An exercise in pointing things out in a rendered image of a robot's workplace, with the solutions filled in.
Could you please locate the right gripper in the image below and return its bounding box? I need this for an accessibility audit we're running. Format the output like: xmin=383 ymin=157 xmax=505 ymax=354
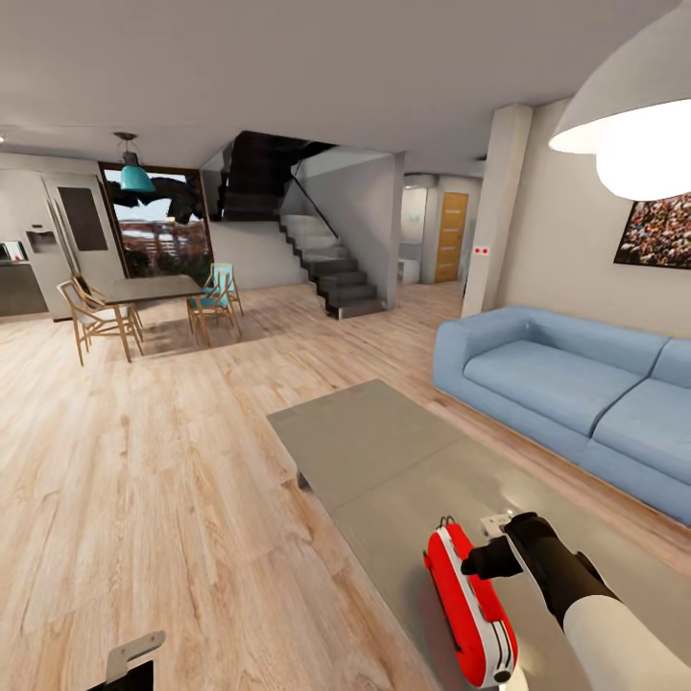
xmin=461 ymin=536 xmax=520 ymax=580

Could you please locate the radio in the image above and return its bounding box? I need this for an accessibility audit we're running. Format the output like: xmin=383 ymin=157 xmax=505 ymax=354
xmin=423 ymin=520 xmax=517 ymax=689

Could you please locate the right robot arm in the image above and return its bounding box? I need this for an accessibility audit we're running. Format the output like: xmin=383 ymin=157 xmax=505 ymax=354
xmin=461 ymin=512 xmax=691 ymax=691

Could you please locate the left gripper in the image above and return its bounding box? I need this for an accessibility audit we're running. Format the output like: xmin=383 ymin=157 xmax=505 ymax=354
xmin=88 ymin=660 xmax=154 ymax=691

